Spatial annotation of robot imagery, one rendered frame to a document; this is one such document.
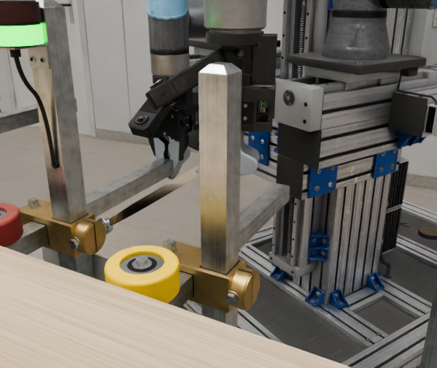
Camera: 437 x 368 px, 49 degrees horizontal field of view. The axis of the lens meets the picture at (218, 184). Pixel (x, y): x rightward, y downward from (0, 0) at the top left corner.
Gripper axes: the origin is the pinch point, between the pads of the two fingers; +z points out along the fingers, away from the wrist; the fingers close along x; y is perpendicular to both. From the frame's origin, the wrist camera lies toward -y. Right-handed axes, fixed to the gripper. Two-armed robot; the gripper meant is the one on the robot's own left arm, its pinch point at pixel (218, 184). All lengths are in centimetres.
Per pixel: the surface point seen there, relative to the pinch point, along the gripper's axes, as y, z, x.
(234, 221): 3.4, 0.9, -9.4
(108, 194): -20.4, 7.4, 10.8
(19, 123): -42.3, -0.9, 23.5
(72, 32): -169, 7, 327
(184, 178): -5.0, -0.1, 1.2
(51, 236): -24.3, 8.7, -2.3
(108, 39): -134, 11, 316
